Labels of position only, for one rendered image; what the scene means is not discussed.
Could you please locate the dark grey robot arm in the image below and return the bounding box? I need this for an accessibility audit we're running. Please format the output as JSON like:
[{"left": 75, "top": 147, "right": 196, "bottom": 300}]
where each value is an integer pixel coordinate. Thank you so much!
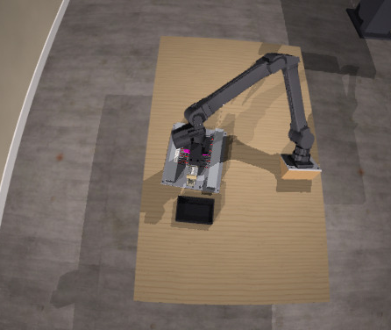
[{"left": 171, "top": 53, "right": 315, "bottom": 169}]

